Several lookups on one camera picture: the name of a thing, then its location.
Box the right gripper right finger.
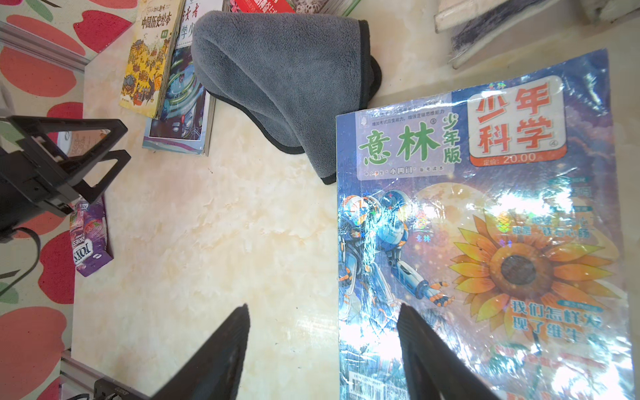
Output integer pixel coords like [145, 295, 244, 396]
[397, 303, 498, 400]

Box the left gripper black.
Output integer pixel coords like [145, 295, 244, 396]
[1, 116, 131, 243]

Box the left aluminium frame post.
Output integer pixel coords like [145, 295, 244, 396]
[1, 22, 90, 73]

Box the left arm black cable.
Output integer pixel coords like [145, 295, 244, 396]
[0, 227, 42, 298]

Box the aluminium front rail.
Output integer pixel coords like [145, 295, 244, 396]
[58, 349, 151, 400]

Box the purple candy bag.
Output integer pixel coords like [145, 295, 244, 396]
[70, 196, 113, 278]

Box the grey microfibre cloth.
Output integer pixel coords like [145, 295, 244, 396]
[191, 11, 383, 185]

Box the blue science book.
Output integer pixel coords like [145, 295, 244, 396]
[143, 0, 223, 156]

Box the blue sunflower magazine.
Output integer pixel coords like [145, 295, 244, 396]
[336, 49, 635, 399]

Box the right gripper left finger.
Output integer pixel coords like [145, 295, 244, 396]
[153, 304, 250, 400]

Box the folded newspaper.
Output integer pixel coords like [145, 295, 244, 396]
[433, 0, 639, 70]

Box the red green book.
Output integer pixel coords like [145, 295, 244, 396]
[223, 0, 360, 17]

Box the yellow picture book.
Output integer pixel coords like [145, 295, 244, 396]
[119, 0, 184, 119]

